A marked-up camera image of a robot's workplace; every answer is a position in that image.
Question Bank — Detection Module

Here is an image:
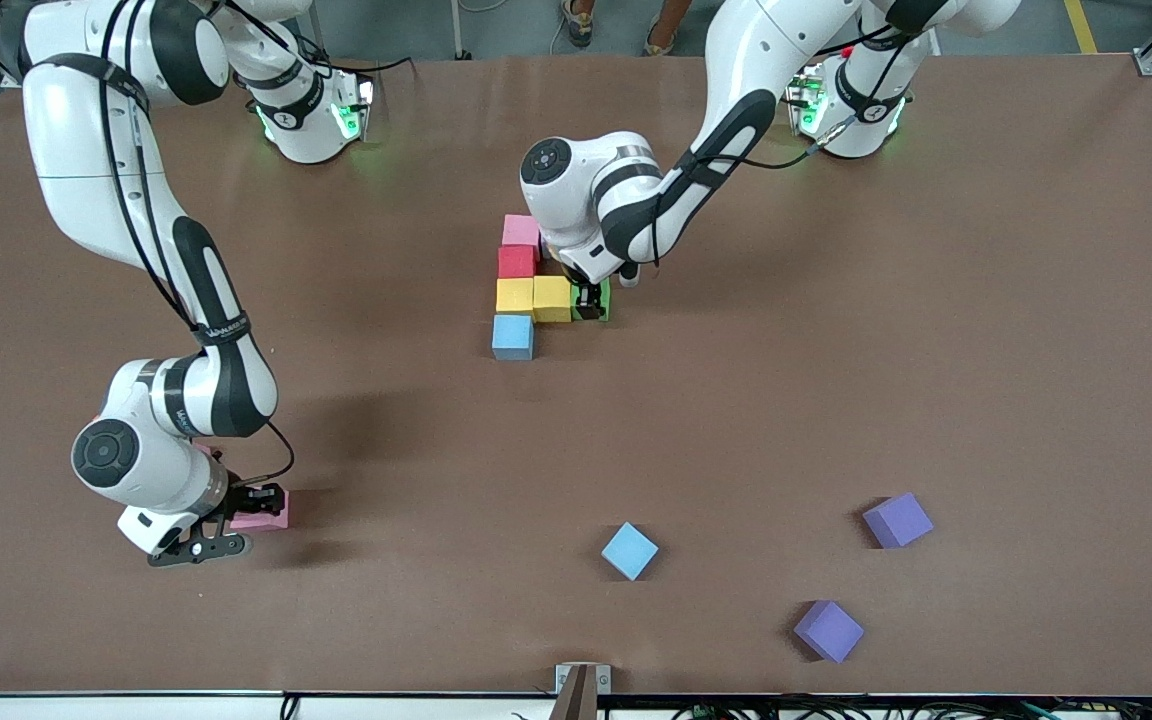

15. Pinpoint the green foam block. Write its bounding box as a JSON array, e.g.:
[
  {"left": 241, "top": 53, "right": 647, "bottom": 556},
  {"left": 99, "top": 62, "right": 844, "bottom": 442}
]
[{"left": 576, "top": 278, "right": 613, "bottom": 323}]

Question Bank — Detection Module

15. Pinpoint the blue foam block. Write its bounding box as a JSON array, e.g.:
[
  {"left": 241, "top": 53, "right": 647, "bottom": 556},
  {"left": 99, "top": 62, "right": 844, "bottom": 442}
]
[
  {"left": 491, "top": 313, "right": 536, "bottom": 362},
  {"left": 601, "top": 521, "right": 660, "bottom": 582}
]

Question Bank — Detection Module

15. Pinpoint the purple foam block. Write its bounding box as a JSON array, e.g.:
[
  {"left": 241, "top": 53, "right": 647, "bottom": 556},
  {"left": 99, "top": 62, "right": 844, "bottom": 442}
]
[
  {"left": 793, "top": 600, "right": 865, "bottom": 665},
  {"left": 862, "top": 491, "right": 935, "bottom": 550}
]

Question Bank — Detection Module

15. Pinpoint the brown paper table cover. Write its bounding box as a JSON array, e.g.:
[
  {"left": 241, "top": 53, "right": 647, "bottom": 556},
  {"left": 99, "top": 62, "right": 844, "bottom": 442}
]
[{"left": 0, "top": 52, "right": 1152, "bottom": 698}]

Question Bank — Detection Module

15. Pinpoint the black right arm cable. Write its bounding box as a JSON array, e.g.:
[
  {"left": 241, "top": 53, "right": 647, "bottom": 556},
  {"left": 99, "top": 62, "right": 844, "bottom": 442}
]
[{"left": 101, "top": 0, "right": 297, "bottom": 488}]

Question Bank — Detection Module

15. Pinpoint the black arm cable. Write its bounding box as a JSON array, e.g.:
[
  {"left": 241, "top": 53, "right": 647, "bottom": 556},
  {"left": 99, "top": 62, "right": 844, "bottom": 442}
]
[
  {"left": 101, "top": 0, "right": 297, "bottom": 488},
  {"left": 651, "top": 20, "right": 937, "bottom": 266}
]

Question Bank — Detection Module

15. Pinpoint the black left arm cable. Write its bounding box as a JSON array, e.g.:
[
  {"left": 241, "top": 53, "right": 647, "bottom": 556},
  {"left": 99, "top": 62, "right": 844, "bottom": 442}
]
[{"left": 651, "top": 20, "right": 937, "bottom": 266}]

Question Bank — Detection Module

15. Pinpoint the white table edge rail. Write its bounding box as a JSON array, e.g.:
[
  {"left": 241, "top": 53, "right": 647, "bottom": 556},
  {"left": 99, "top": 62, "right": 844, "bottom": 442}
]
[{"left": 0, "top": 693, "right": 1152, "bottom": 720}]

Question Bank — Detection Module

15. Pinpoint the black base cable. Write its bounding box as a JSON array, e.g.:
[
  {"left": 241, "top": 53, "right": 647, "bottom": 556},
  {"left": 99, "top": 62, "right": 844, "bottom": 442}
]
[{"left": 316, "top": 40, "right": 417, "bottom": 79}]

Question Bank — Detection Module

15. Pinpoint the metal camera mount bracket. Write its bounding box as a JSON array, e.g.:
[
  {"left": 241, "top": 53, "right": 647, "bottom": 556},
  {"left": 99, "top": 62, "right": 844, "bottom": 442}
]
[{"left": 554, "top": 663, "right": 612, "bottom": 720}]

